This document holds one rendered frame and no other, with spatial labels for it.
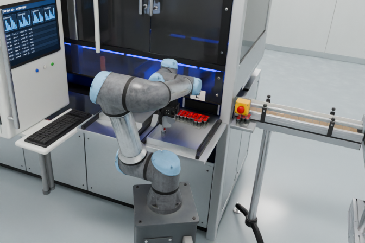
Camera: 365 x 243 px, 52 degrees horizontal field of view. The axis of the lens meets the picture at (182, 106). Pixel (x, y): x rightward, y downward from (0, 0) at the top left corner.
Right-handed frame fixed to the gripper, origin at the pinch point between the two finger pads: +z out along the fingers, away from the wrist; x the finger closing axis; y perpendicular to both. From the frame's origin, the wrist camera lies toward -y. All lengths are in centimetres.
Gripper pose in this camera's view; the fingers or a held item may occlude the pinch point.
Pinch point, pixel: (162, 127)
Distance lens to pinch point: 183.9
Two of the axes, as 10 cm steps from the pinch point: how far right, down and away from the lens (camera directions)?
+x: 3.6, -4.0, 8.4
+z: -0.5, 8.9, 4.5
